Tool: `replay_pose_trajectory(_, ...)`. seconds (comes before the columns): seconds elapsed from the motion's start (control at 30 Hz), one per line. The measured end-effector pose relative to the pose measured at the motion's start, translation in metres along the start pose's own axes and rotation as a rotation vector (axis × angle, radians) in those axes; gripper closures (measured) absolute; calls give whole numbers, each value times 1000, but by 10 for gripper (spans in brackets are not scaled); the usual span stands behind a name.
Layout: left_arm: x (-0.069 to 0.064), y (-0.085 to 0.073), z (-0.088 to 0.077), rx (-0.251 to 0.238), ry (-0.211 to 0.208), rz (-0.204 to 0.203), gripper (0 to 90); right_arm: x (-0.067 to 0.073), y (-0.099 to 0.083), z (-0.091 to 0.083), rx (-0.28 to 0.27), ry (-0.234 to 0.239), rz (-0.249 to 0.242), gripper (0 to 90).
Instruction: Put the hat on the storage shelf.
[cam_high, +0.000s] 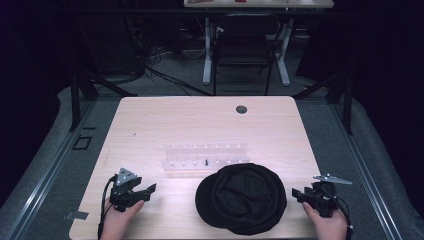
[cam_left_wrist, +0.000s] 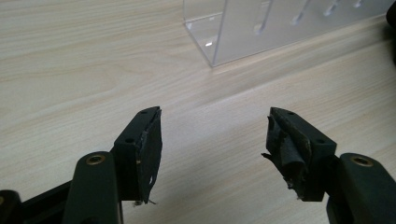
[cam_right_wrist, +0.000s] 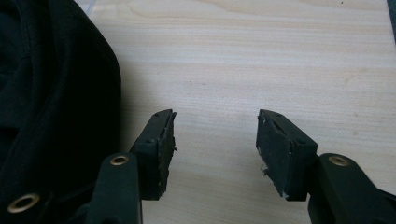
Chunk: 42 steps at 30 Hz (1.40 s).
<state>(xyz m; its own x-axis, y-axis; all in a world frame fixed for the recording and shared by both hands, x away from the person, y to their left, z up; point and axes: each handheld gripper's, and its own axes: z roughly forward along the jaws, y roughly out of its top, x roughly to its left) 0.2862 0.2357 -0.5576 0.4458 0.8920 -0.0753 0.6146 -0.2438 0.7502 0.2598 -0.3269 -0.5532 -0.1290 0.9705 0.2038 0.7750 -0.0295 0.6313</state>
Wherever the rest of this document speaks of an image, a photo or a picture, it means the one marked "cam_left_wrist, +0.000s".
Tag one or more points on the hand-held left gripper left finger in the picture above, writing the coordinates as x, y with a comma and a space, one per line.
137, 155

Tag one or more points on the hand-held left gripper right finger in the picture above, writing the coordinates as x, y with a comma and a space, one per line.
299, 146

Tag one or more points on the clear acrylic peg rack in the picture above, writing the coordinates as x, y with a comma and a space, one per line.
249, 34

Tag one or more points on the dark object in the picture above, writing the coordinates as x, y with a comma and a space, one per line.
391, 15

